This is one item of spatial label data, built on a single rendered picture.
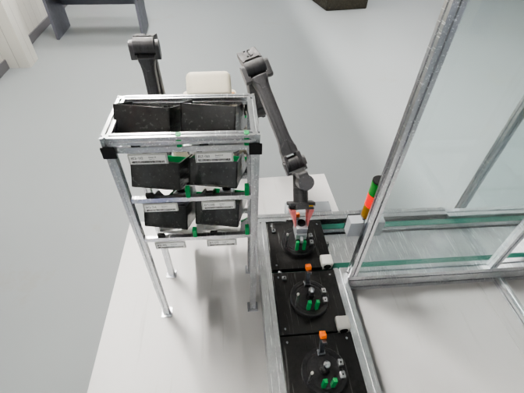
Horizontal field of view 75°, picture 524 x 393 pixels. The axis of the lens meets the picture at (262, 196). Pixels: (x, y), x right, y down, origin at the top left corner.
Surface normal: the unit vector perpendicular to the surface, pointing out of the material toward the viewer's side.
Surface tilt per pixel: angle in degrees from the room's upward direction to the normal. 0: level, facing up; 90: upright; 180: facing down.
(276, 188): 0
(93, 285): 0
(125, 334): 0
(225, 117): 65
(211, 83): 42
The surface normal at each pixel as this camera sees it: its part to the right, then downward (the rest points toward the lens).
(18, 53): 0.13, 0.70
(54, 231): 0.03, -0.71
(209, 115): -0.07, 0.32
